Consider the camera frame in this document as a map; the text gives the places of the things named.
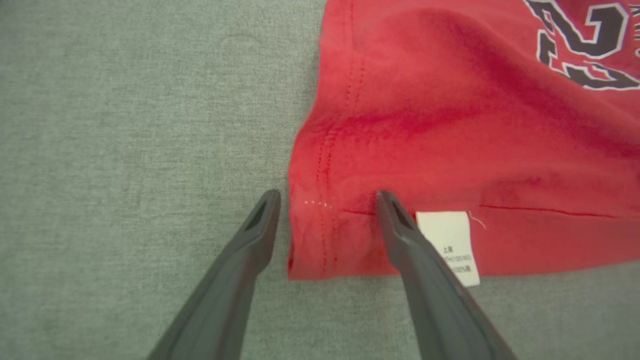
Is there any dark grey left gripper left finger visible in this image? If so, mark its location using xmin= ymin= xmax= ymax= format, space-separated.
xmin=147 ymin=189 xmax=281 ymax=360

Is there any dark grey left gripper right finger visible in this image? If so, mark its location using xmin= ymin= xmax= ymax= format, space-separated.
xmin=376 ymin=190 xmax=516 ymax=360

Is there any red printed t-shirt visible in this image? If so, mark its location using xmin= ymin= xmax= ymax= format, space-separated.
xmin=287 ymin=0 xmax=640 ymax=288

